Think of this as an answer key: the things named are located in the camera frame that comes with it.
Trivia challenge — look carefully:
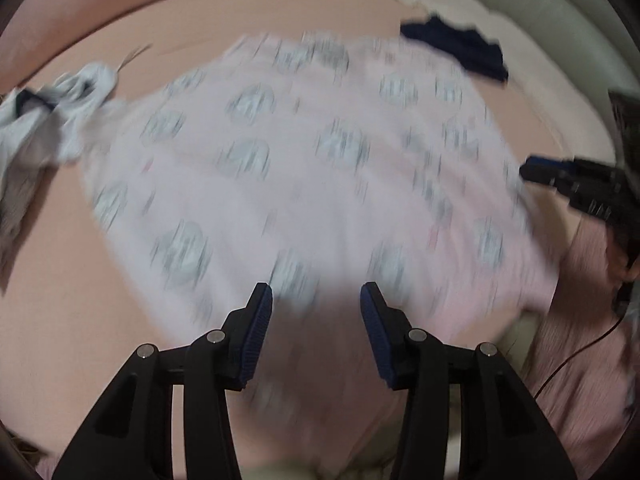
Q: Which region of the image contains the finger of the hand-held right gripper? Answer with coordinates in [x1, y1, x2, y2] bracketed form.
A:
[520, 156, 626, 188]
[555, 182, 621, 218]

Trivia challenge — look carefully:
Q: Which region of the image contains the grey sofa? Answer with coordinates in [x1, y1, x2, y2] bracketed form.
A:
[442, 0, 640, 106]

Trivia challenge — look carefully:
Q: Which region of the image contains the pink printed garment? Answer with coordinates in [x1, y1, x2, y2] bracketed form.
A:
[80, 32, 563, 471]

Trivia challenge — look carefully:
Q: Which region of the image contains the white garment with navy collar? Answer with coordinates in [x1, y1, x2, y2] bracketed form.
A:
[0, 62, 121, 291]

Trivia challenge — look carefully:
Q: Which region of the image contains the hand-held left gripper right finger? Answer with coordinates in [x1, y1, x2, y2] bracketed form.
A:
[361, 282, 583, 480]

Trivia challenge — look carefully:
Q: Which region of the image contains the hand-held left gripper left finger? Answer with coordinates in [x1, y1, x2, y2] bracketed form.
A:
[52, 282, 273, 480]

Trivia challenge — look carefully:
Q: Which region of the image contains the pink bolster pillow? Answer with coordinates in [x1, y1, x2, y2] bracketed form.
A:
[0, 0, 176, 96]

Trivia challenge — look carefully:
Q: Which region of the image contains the black cable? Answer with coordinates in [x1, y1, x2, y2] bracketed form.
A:
[532, 282, 632, 403]

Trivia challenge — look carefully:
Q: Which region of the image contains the person's right hand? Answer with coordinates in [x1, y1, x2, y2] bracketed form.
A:
[606, 230, 640, 288]

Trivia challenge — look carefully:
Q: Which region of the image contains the pink bed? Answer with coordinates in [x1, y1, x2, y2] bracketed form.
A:
[0, 0, 621, 466]

